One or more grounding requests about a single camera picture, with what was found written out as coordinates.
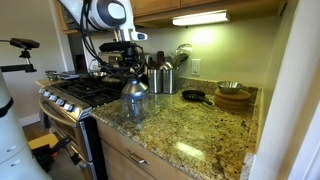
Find perforated steel utensil holder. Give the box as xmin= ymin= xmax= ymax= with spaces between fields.
xmin=147 ymin=67 xmax=164 ymax=95
xmin=161 ymin=67 xmax=179 ymax=95

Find under-cabinet light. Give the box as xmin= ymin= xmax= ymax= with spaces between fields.
xmin=171 ymin=9 xmax=232 ymax=27

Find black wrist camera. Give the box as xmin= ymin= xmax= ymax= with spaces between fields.
xmin=98 ymin=41 xmax=133 ymax=53

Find wooden base cabinet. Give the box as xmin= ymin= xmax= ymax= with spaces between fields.
xmin=95 ymin=119 xmax=195 ymax=180

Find black camera on stand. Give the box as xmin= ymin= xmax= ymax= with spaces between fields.
xmin=0 ymin=37 xmax=41 ymax=74

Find yellow floor object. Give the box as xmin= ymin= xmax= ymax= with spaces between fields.
xmin=27 ymin=132 xmax=60 ymax=151

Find metal drawer handle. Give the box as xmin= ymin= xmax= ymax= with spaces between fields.
xmin=127 ymin=150 xmax=150 ymax=166

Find wooden upper cabinets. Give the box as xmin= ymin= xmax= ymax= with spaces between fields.
xmin=129 ymin=0 xmax=288 ymax=25

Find glass pan lid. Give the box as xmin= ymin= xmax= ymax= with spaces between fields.
xmin=101 ymin=75 xmax=127 ymax=89

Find small black bowl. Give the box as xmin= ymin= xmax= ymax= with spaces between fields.
xmin=181 ymin=89 xmax=214 ymax=107

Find clear plastic blender jar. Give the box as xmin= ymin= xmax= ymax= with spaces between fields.
xmin=120 ymin=94 xmax=150 ymax=124

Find dark wooden spatula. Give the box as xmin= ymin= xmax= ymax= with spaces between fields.
xmin=155 ymin=50 xmax=166 ymax=70

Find small steel bowl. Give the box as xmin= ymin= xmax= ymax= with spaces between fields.
xmin=216 ymin=80 xmax=245 ymax=95

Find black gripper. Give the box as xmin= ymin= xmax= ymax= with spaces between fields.
xmin=119 ymin=46 xmax=144 ymax=82

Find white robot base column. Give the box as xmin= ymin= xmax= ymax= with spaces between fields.
xmin=0 ymin=68 xmax=53 ymax=180

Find steel ladle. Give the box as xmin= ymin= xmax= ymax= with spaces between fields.
xmin=172 ymin=42 xmax=194 ymax=68

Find stainless gas stove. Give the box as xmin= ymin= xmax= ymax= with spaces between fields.
xmin=35 ymin=51 xmax=150 ymax=180

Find stack of round wooden boards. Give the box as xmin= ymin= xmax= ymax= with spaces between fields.
xmin=213 ymin=87 xmax=252 ymax=112

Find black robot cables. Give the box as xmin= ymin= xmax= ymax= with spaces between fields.
xmin=77 ymin=0 xmax=148 ymax=76

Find white wall outlet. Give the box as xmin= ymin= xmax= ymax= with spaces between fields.
xmin=190 ymin=58 xmax=202 ymax=77

